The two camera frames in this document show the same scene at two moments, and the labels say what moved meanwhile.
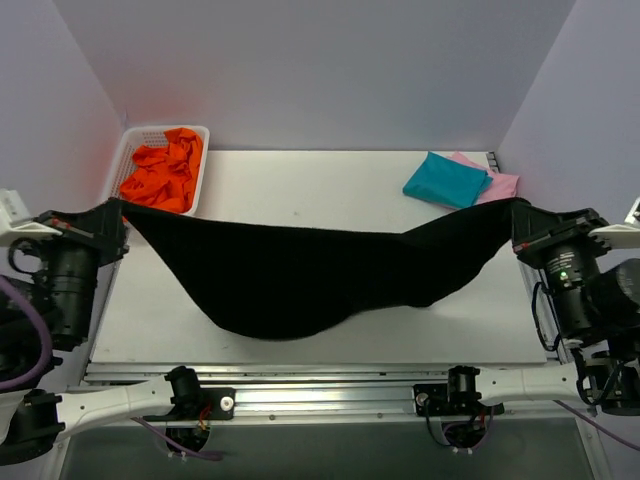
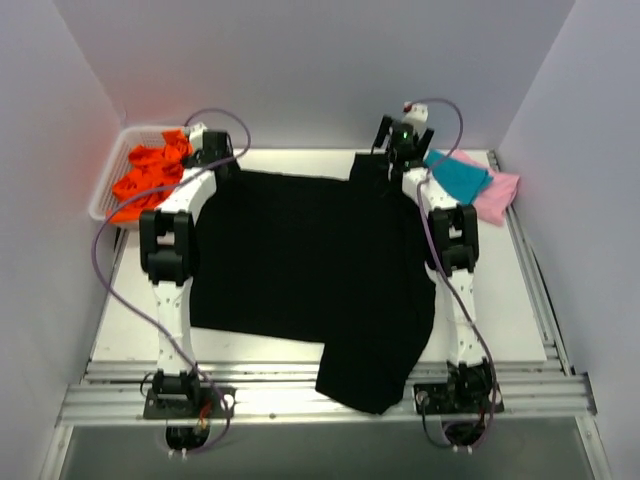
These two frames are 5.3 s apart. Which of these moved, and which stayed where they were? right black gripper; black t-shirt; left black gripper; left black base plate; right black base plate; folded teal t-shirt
Moved: left black gripper; right black gripper; black t-shirt
Stayed: right black base plate; folded teal t-shirt; left black base plate
